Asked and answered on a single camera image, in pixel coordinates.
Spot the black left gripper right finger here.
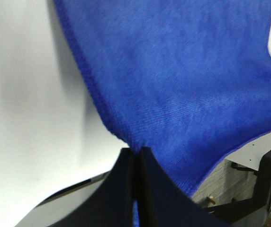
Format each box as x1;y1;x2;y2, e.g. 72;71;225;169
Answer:
135;147;226;227

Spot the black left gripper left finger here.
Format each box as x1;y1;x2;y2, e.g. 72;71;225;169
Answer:
77;147;136;227

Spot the blue microfibre towel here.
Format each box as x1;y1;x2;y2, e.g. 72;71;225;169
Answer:
54;0;271;225

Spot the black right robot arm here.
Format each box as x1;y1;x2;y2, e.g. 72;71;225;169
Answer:
205;150;271;227

